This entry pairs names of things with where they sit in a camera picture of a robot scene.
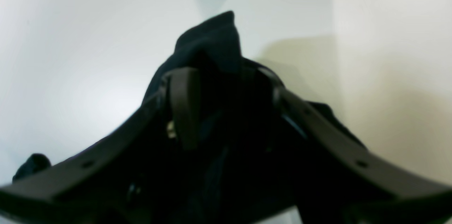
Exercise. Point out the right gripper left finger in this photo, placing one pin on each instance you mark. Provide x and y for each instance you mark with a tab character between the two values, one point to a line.
117	179

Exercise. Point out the black T-shirt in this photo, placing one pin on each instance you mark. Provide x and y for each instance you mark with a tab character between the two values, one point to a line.
234	176

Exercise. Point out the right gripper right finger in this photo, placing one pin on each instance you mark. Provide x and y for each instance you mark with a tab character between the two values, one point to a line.
338	181

